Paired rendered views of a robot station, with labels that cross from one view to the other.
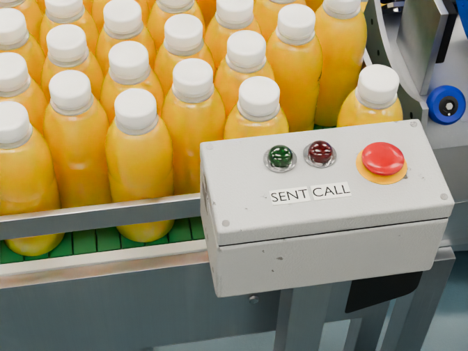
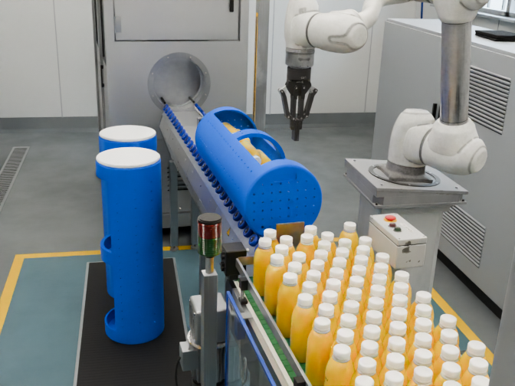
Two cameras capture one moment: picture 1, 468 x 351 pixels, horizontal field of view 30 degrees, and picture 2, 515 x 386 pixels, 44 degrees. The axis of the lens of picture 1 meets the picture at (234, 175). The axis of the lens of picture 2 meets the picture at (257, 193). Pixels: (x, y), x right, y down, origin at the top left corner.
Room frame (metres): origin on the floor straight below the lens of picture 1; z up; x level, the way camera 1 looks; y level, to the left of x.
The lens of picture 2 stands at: (1.11, 1.77, 1.91)
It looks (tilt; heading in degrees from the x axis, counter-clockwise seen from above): 21 degrees down; 265
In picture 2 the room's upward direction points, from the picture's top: 2 degrees clockwise
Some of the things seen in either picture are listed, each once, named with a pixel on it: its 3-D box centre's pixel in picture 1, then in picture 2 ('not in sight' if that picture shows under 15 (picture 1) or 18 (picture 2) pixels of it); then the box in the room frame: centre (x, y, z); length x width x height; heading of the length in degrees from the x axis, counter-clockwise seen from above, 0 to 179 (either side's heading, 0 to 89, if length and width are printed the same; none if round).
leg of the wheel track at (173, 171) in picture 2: not in sight; (173, 206); (1.29, -2.20, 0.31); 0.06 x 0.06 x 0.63; 12
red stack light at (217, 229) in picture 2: not in sight; (209, 227); (1.08, 0.23, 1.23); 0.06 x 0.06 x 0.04
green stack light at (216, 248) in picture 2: not in sight; (209, 243); (1.08, 0.23, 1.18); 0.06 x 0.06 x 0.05
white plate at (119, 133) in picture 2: not in sight; (127, 133); (1.47, -1.39, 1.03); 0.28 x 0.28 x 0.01
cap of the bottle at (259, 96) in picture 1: (259, 96); (365, 240); (0.60, -0.02, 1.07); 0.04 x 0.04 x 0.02
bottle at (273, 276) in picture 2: not in sight; (275, 286); (0.89, 0.10, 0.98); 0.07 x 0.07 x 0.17
